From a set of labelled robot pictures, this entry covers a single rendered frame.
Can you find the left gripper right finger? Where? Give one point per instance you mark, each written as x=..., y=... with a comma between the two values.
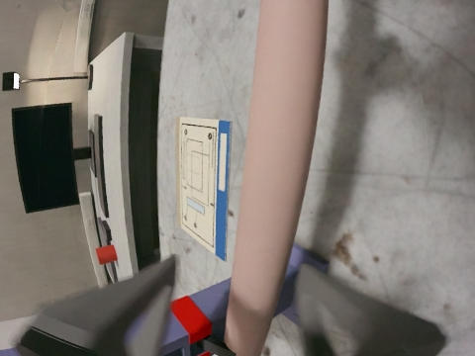
x=383, y=328

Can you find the long pink bar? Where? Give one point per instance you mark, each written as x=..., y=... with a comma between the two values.
x=284, y=114

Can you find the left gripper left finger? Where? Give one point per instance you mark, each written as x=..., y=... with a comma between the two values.
x=94, y=318

